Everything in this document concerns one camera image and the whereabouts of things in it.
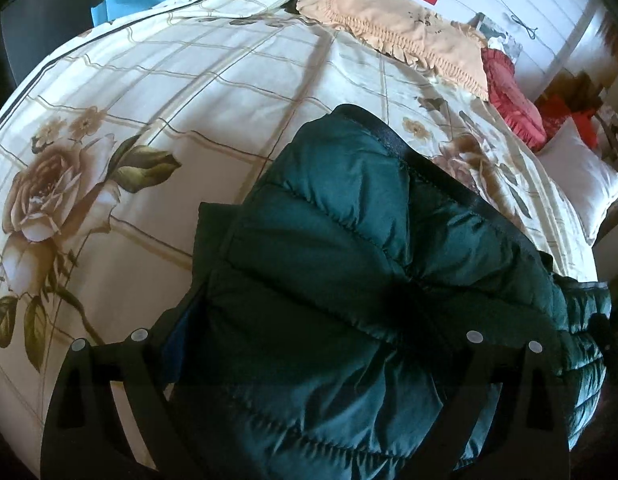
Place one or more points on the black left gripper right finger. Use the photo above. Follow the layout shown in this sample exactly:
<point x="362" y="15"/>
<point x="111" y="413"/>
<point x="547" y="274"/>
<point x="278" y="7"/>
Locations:
<point x="527" y="438"/>

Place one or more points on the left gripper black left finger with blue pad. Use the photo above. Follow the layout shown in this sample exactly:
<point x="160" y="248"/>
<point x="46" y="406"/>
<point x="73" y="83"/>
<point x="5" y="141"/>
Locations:
<point x="84" y="436"/>

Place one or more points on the dark green puffer jacket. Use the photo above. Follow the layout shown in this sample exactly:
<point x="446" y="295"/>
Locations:
<point x="329" y="311"/>

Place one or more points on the white satin pillow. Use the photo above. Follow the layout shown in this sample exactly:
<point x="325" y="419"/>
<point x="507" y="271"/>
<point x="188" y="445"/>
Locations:
<point x="589" y="183"/>

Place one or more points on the red ruffled cushion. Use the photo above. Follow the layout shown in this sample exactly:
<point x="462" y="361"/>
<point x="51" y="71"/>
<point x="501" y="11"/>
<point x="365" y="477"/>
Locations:
<point x="519" y="113"/>

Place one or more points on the floral cream bed quilt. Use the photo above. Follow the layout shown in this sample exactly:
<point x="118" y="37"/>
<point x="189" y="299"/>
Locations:
<point x="110" y="144"/>

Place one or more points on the framed photo on headboard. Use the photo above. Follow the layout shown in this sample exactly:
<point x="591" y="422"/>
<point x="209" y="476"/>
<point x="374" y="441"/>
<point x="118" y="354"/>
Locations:
<point x="497" y="37"/>

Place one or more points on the beige embroidered pillow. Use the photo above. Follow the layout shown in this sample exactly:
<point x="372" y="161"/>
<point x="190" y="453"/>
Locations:
<point x="410" y="33"/>

